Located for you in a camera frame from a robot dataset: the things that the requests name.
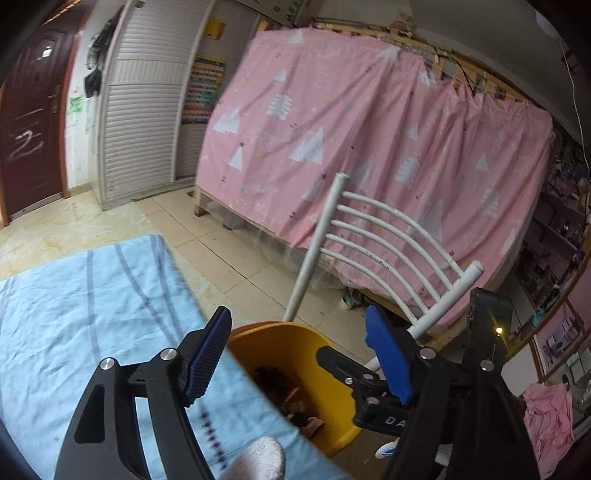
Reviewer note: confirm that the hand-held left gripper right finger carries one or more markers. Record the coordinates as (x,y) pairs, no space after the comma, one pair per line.
(390,355)

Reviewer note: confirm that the small cup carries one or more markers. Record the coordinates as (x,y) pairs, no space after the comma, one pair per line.
(347,302)

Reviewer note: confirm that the dark brown wooden door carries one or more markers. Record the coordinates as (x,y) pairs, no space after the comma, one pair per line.
(32,115)

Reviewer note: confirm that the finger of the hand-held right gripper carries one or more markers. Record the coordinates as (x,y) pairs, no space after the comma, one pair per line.
(337,362)

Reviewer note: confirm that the colourful grid poster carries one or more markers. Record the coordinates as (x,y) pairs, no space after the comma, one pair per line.
(203,87)

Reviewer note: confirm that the brown paper scraps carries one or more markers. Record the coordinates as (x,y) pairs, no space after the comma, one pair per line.
(281,387)

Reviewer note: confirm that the pink crumpled cloth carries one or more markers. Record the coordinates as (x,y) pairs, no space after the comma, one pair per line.
(549,424)

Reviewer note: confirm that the large black hanging bag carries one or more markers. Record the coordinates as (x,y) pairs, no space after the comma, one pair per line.
(104,39)

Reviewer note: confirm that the yellow plastic bucket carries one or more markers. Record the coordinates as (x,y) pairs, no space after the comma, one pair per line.
(286,350)

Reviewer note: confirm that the person's right hand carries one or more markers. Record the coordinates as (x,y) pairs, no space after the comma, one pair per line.
(385,450)

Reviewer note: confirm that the yellow paper note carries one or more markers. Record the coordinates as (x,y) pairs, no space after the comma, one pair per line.
(217,28)

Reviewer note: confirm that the person's left hand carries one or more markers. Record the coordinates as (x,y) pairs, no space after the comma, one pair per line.
(258,459)

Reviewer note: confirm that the small black hanging bag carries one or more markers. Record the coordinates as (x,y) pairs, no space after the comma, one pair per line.
(92,83)

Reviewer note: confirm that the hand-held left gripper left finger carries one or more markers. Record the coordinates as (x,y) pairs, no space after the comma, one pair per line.
(210,360)

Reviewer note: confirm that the light blue tablecloth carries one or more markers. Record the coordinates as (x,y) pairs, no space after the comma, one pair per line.
(92,323)

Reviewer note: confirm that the white metal chair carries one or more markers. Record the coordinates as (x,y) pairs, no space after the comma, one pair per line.
(327,217)

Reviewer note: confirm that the pink tree-pattern curtain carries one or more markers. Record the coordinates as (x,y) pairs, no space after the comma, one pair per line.
(200,203)

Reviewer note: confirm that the cluttered wooden shelf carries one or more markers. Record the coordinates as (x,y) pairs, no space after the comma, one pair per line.
(554,221)

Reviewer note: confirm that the white louvred wardrobe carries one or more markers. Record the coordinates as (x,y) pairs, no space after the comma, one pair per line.
(138,115)

